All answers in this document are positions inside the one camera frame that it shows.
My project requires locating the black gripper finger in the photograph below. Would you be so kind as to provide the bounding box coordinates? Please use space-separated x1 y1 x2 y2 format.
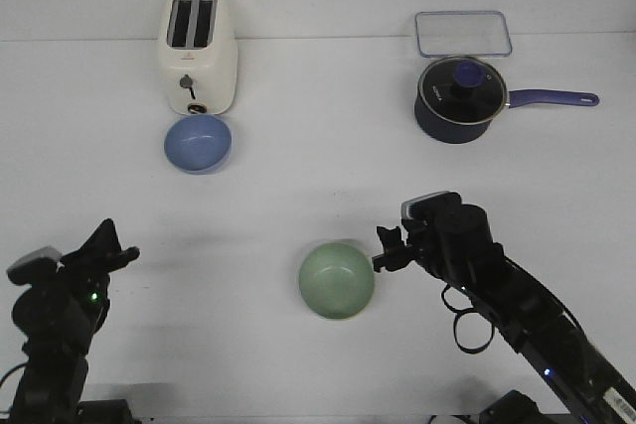
372 251 412 273
376 226 403 251
108 218 122 254
76 218 112 258

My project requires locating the blue bowl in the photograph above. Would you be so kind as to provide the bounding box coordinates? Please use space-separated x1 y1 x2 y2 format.
163 114 233 175

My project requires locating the green bowl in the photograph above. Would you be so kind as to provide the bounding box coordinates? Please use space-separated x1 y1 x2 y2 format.
298 241 375 320

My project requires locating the clear rectangular container lid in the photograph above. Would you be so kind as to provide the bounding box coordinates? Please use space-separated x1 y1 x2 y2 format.
414 10 513 59

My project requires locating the white two-slot toaster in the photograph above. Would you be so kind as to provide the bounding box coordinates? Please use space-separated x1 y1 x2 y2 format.
157 0 239 115

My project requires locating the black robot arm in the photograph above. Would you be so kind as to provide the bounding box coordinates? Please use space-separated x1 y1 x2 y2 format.
3 218 140 423
373 204 635 423

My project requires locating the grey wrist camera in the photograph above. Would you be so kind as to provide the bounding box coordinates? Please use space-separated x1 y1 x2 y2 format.
400 191 462 221
7 246 62 285

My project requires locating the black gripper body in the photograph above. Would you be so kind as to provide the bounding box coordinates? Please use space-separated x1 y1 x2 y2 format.
381 219 436 273
61 246 140 305

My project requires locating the glass pot lid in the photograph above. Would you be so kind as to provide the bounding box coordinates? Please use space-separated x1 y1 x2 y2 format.
418 56 508 121

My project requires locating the dark blue saucepan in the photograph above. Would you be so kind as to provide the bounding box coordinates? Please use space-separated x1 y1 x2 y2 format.
414 89 599 144

